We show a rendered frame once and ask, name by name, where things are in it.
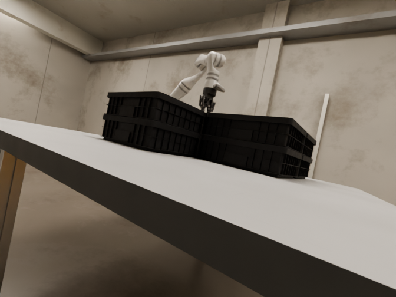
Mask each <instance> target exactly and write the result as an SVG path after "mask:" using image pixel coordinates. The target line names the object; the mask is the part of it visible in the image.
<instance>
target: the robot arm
mask: <svg viewBox="0 0 396 297"><path fill-rule="evenodd" d="M225 63H226V58H225V56H224V55H222V54H219V53H216V52H214V51H211V52H209V53H208V55H203V54H201V55H199V56H198V57H197V58H196V60H195V62H194V64H195V66H196V67H197V68H198V69H199V70H200V72H199V73H198V74H196V75H194V76H192V77H188V78H185V79H183V80H182V81H181V82H180V83H179V84H178V86H177V87H176V88H175V89H174V90H173V92H172V93H171V94H170V96H171V97H174V98H176V99H178V100H179V99H181V98H182V97H184V96H185V95H187V93H188V92H189V91H190V90H191V89H192V88H193V86H194V85H195V84H196V83H197V82H198V80H200V79H201V78H202V76H203V75H204V74H205V73H206V72H207V76H206V81H205V83H204V89H203V95H200V100H199V107H200V108H201V110H202V111H205V108H207V113H211V112H213V110H214V108H215V104H216V103H215V102H213V98H214V97H215V96H216V92H217V90H218V91H220V92H223V93H224V92H225V88H224V87H222V86H221V85H220V84H219V83H218V80H219V75H220V72H219V71H218V70H217V69H215V68H214V67H216V68H222V67H223V66H224V65H225ZM201 102H202V104H201Z"/></svg>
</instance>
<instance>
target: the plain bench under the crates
mask: <svg viewBox="0 0 396 297"><path fill-rule="evenodd" d="M103 138H104V137H101V135H98V134H91V133H85V132H80V131H74V130H67V129H64V128H57V127H51V126H44V125H40V124H34V123H27V122H23V121H16V120H10V119H6V118H0V293H1V287H2V282H3V278H4V273H5V267H6V262H7V258H8V252H9V247H10V244H11V238H12V232H13V229H14V223H15V218H16V214H17V208H18V203H19V198H20V194H21V189H22V183H23V179H24V174H25V169H26V165H27V164H29V165H31V166H32V167H35V168H36V169H38V170H40V171H41V172H43V173H45V174H47V175H49V176H50V177H52V178H54V179H55V180H58V181H59V182H61V183H63V184H65V185H66V186H68V187H70V188H72V189H74V190H75V191H77V192H79V193H81V194H83V195H84V196H86V197H88V198H89V199H91V200H93V201H95V202H97V203H98V204H100V205H102V206H104V207H106V208H107V209H109V210H111V211H112V212H114V213H116V214H118V215H120V216H121V217H123V218H125V219H127V220H129V221H130V222H132V223H134V224H136V225H137V226H140V227H141V228H143V229H145V230H146V231H148V232H150V233H152V234H154V235H155V236H157V237H159V238H161V239H163V240H164V241H166V242H168V243H169V244H171V245H173V246H175V247H177V248H178V249H180V250H182V251H184V252H186V253H188V254H189V255H191V256H193V257H194V258H196V259H198V260H200V261H202V262H203V263H205V264H207V265H209V266H211V267H212V268H214V269H216V270H218V271H219V272H221V273H223V274H225V275H226V276H228V277H230V278H232V279H234V280H235V281H237V282H239V283H241V284H242V285H245V286H246V287H248V288H250V289H251V290H253V291H255V292H257V293H259V294H260V295H262V296H264V297H396V206H394V205H393V204H390V203H388V202H386V201H384V200H381V199H379V198H377V197H375V196H373V195H371V194H369V193H366V192H364V191H362V190H360V189H357V188H353V187H348V186H343V185H340V184H335V183H330V182H327V181H322V180H317V179H312V178H308V177H306V178H305V179H294V178H292V179H287V178H275V177H270V176H266V175H263V174H259V173H254V172H251V171H247V170H242V169H238V168H235V167H230V166H225V165H222V164H218V163H214V162H211V161H206V160H203V159H198V158H194V157H185V156H177V155H172V154H164V153H155V152H150V151H145V150H141V149H138V148H134V147H130V146H126V145H123V144H119V143H115V142H112V141H108V140H105V139H103Z"/></svg>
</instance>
